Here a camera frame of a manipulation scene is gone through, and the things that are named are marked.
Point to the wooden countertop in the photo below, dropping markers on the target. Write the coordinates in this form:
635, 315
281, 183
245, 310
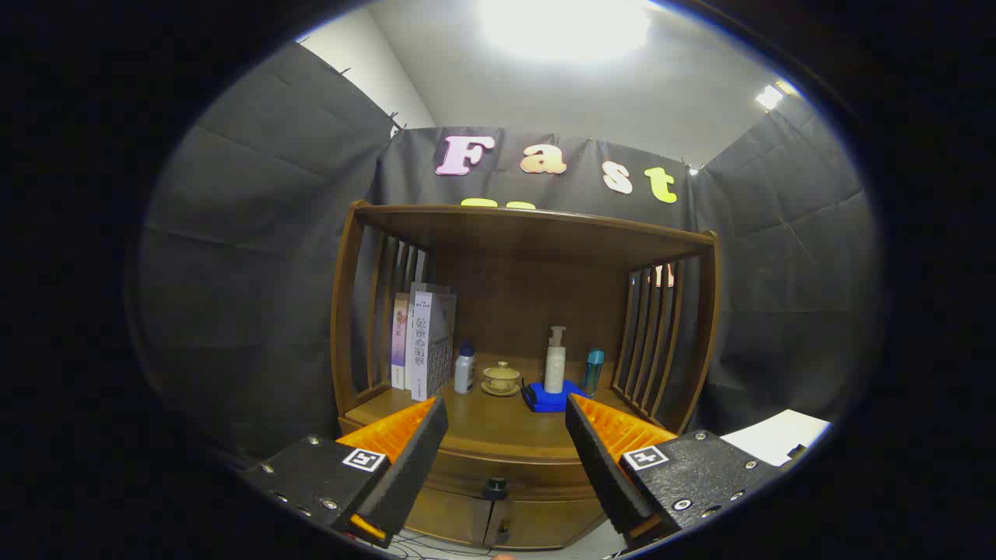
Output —
498, 424

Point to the large ceiling light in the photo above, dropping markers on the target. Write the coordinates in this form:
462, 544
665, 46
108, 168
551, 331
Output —
564, 27

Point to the brown wooden cabinet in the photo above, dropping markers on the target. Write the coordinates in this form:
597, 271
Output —
513, 280

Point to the slim black object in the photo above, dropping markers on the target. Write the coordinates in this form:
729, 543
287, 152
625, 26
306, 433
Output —
530, 397

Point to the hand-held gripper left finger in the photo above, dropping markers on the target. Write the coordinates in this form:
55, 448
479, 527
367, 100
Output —
405, 467

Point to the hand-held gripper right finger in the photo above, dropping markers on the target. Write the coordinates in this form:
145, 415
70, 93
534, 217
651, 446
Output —
603, 467

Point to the white pump bottle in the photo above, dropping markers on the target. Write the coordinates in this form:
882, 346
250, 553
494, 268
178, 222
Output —
555, 365

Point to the large white book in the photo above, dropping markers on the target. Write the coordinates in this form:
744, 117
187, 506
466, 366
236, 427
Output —
433, 342

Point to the yellow lidded teacup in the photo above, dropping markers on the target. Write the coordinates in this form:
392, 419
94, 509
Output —
502, 376

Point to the purple book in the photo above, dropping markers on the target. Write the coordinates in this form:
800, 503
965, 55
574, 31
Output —
398, 342

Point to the small ceiling light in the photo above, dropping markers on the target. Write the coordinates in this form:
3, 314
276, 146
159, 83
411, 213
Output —
769, 97

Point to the yellow saucer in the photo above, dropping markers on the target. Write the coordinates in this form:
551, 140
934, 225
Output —
500, 393

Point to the blue translucent bottle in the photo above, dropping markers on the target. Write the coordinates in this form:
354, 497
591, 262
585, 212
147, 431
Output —
594, 373

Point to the white bottle with blue cap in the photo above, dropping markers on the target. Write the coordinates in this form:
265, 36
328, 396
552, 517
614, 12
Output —
464, 372

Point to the brown wooden drawer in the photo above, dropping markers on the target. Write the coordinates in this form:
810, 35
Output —
521, 470

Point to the folded blue cloth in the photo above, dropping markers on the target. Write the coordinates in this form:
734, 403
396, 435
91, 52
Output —
556, 400

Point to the wooden cabinet door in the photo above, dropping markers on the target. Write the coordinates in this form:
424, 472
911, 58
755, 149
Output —
451, 517
552, 525

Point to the white drawer unit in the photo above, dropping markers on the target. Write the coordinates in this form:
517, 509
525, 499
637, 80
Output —
770, 435

